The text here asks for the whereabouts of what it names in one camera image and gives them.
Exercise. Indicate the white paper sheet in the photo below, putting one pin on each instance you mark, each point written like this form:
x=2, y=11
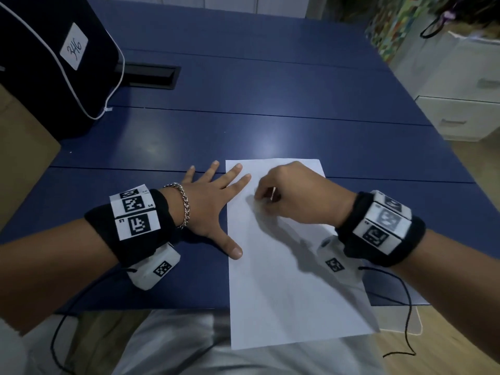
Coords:
x=281, y=292

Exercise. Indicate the person's light grey clothing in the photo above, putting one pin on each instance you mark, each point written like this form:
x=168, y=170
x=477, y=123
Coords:
x=175, y=347

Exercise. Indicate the person's left little finger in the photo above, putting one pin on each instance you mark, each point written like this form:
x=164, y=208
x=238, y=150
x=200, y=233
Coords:
x=190, y=174

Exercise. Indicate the person's left middle finger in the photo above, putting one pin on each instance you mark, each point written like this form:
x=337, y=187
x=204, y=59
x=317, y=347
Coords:
x=229, y=174

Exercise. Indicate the person's left thumb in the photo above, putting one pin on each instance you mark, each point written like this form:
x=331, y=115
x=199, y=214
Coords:
x=230, y=246

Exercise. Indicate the black wristband with markers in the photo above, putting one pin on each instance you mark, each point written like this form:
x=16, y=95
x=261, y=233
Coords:
x=134, y=224
x=384, y=226

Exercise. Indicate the black left wristband with markers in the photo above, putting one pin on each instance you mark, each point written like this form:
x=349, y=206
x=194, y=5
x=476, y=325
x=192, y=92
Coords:
x=134, y=224

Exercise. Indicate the person's left forearm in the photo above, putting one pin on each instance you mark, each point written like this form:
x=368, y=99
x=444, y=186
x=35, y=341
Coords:
x=50, y=265

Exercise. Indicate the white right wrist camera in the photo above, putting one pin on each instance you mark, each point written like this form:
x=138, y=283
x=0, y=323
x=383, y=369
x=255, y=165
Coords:
x=340, y=265

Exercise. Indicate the white drawer cabinet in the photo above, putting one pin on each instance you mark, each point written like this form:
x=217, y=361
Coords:
x=461, y=81

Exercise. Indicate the person's right fingers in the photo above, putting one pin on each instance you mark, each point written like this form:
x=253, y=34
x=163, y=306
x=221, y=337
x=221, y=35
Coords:
x=265, y=187

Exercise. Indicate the black right wristband with markers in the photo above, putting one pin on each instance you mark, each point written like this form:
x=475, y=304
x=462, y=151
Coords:
x=384, y=226

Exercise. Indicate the person's right hand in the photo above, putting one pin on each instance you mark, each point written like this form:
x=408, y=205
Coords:
x=308, y=195

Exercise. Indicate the colourful patterned panel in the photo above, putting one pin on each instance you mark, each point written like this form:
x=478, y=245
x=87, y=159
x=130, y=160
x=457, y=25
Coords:
x=394, y=23

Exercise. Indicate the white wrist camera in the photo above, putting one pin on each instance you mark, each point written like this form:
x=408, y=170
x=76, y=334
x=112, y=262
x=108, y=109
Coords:
x=340, y=265
x=154, y=267

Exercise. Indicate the person's left hand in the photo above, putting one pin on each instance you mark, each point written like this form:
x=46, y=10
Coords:
x=203, y=206

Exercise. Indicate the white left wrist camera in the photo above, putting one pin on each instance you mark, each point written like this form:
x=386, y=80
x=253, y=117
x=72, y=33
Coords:
x=154, y=267

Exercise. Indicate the white handwritten label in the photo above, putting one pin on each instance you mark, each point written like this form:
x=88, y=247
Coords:
x=74, y=46

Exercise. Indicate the black bag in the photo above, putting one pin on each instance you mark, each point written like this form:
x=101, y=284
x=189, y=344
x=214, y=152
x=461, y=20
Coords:
x=39, y=85

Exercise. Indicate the person's right forearm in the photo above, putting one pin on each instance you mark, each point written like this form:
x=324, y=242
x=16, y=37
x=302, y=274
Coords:
x=457, y=285

